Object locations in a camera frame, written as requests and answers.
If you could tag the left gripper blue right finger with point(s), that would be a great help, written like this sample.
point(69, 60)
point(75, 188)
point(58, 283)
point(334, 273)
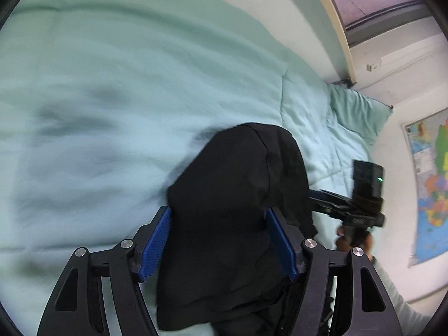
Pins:
point(284, 250)

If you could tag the grey long sleeve forearm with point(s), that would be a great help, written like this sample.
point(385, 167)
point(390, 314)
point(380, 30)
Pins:
point(412, 322)

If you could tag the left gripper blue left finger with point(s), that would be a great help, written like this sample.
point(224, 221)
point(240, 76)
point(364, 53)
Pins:
point(151, 240)

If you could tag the person's right hand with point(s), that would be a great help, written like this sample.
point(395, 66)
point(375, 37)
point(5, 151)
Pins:
point(344, 243)

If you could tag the black hooded jacket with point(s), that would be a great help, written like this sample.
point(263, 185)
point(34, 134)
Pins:
point(219, 266)

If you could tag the light green quilted comforter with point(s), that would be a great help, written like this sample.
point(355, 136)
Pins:
point(105, 102)

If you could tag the colourful wall map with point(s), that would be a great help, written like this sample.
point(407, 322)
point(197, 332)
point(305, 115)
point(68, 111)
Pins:
point(427, 142)

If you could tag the window with dark frame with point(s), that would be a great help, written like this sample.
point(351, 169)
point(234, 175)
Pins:
point(366, 19)

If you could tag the light green pillow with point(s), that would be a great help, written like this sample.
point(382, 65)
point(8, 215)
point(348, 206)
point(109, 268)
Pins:
point(358, 113)

